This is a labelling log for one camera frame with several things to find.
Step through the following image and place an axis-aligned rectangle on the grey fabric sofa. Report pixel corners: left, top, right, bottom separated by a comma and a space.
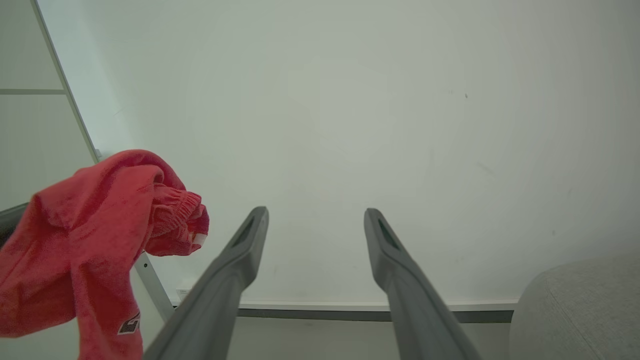
509, 254, 640, 360

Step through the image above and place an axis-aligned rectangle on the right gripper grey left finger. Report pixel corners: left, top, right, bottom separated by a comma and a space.
143, 206, 270, 360

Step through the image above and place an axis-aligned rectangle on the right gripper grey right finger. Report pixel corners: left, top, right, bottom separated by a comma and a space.
363, 207, 483, 360

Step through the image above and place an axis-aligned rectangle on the grey metal frame leg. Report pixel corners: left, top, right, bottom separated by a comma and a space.
31, 0, 176, 321

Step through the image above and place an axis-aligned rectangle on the red clothing item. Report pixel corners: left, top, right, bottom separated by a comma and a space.
0, 149, 211, 360

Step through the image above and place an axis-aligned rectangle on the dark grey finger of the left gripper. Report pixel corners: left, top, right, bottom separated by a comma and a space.
0, 202, 30, 248

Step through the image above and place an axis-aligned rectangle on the beige partition panel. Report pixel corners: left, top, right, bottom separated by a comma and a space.
0, 0, 98, 211

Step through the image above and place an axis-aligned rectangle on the white and black baseboard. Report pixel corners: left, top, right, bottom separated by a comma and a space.
172, 299, 518, 323

